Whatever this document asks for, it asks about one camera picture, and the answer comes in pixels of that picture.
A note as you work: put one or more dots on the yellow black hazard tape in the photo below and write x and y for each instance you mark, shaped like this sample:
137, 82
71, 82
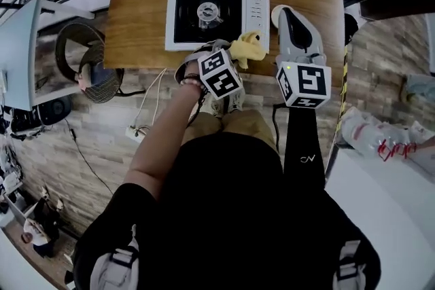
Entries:
343, 91

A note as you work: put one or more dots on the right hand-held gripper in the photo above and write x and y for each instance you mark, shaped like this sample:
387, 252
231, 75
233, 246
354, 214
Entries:
311, 81

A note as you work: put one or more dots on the person's left forearm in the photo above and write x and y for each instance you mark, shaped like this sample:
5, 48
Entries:
163, 139

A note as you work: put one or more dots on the clear plastic bag pile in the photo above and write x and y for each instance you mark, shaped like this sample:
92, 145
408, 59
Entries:
367, 132

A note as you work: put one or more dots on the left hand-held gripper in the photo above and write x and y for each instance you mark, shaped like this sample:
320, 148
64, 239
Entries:
221, 74

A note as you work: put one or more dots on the person's khaki trousers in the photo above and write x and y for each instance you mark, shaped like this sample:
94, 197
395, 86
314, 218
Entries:
244, 122

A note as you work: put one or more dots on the person's light sneaker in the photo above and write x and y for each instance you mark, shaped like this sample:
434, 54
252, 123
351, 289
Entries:
235, 102
214, 108

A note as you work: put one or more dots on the black chair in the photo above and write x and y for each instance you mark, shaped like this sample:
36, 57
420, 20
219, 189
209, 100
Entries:
350, 27

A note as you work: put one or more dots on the person's right forearm black sleeve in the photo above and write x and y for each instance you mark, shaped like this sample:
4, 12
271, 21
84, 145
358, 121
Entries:
302, 139

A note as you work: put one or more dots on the white round cup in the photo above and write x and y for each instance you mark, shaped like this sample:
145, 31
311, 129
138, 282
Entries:
275, 15

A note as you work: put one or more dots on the person's black shirt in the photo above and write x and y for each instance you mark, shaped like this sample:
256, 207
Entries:
231, 214

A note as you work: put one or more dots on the white power strip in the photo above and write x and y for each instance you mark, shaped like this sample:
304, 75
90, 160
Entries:
136, 133

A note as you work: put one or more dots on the white table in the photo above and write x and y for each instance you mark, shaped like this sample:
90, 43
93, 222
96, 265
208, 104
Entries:
384, 220

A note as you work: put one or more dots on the yellow cloth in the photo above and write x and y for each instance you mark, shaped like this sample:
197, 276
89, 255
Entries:
249, 47

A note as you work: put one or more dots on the black floor fan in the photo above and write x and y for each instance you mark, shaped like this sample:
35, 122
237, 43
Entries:
98, 78

